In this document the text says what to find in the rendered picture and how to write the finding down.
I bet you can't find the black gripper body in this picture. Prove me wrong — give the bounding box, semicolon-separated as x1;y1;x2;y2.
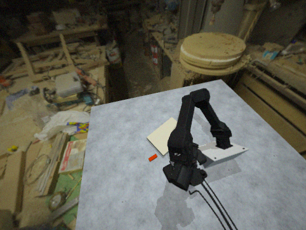
163;149;207;183

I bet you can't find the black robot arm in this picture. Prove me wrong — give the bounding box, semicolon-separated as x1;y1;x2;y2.
167;88;233;191

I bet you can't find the beige flat tray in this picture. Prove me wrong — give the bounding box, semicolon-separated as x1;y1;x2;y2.
147;117;178;157

